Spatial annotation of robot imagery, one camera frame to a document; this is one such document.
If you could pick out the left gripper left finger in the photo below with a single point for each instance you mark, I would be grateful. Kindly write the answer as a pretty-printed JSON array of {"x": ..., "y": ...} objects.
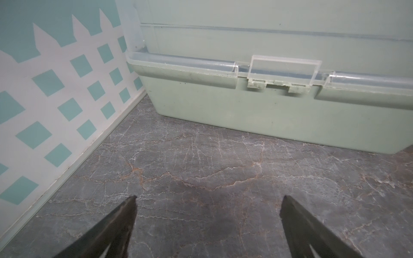
[{"x": 111, "y": 235}]

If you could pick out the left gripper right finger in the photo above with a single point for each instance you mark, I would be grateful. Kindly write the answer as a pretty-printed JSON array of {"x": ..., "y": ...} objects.
[{"x": 306, "y": 235}]

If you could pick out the translucent green storage box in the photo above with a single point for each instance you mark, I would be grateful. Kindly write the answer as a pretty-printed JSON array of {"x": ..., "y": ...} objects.
[{"x": 336, "y": 73}]

